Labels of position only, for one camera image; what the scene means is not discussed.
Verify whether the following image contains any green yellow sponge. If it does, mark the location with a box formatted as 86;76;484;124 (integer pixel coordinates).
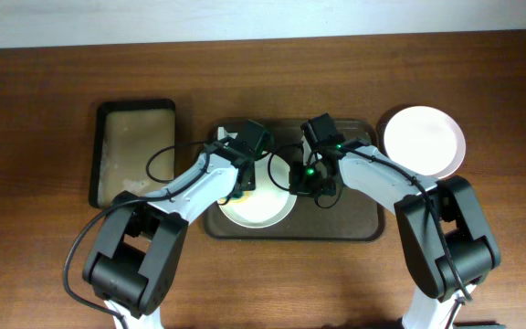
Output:
229;191;248;202

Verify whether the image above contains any white plate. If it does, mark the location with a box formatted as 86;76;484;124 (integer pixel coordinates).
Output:
218;155;297;229
383;106;467;176

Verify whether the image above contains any white top plate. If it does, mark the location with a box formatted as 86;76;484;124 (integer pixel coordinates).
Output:
383;106;467;176

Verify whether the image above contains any pale blue plate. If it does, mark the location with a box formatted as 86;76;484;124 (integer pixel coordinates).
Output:
433;154;465;179

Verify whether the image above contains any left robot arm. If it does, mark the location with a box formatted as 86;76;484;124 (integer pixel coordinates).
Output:
82;121;270;328

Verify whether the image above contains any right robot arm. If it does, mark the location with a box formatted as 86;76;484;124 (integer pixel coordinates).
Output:
289;113;501;328

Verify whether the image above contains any dark brown serving tray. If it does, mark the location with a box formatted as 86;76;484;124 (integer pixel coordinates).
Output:
202;119;385;242

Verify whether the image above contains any black soapy water tub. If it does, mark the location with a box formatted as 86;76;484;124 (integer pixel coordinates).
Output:
89;99;175;208

